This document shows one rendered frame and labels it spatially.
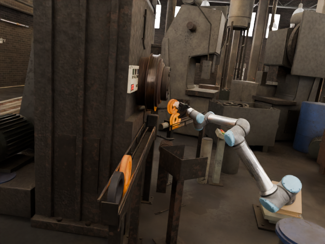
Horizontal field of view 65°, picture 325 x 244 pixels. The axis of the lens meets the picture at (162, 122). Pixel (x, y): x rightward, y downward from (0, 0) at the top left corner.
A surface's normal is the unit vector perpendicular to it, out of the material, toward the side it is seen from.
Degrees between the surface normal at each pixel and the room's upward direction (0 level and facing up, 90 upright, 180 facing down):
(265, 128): 90
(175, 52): 90
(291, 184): 40
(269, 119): 90
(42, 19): 90
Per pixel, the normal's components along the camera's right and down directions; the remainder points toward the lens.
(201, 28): -0.33, 0.17
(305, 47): 0.26, 0.23
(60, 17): -0.09, 0.20
